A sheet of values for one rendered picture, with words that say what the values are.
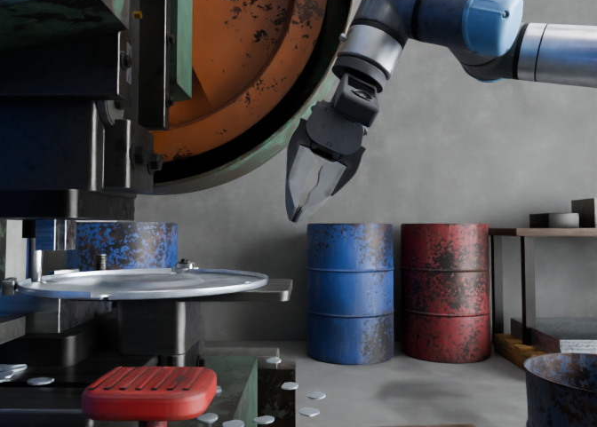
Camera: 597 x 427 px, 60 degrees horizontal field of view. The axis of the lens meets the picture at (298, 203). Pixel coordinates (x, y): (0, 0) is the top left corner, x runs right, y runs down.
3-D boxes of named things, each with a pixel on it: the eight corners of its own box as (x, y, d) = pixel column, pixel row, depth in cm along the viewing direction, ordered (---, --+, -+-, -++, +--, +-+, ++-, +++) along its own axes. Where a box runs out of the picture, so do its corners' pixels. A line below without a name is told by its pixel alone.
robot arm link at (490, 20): (532, 14, 65) (449, 1, 70) (521, -23, 55) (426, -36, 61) (509, 75, 66) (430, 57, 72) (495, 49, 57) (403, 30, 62)
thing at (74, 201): (137, 237, 74) (138, 199, 74) (74, 241, 54) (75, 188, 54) (26, 237, 74) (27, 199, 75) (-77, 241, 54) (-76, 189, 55)
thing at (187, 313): (292, 375, 70) (292, 274, 70) (289, 412, 56) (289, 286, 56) (108, 374, 70) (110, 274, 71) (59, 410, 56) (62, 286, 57)
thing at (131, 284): (84, 273, 79) (85, 268, 79) (275, 273, 78) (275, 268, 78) (-46, 299, 50) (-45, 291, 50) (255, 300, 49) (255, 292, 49)
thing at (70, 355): (135, 329, 74) (135, 307, 74) (70, 367, 54) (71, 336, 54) (24, 328, 74) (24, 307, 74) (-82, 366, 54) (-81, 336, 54)
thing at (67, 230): (79, 249, 67) (79, 220, 67) (61, 250, 62) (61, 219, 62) (54, 249, 67) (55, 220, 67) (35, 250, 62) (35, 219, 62)
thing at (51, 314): (111, 311, 71) (112, 277, 71) (59, 332, 56) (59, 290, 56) (46, 310, 71) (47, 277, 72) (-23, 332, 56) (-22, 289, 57)
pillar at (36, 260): (45, 308, 73) (47, 209, 74) (37, 311, 71) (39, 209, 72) (30, 308, 73) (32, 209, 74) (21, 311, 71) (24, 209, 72)
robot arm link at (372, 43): (409, 43, 63) (349, 14, 63) (394, 77, 63) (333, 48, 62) (394, 62, 70) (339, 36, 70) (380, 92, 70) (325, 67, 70)
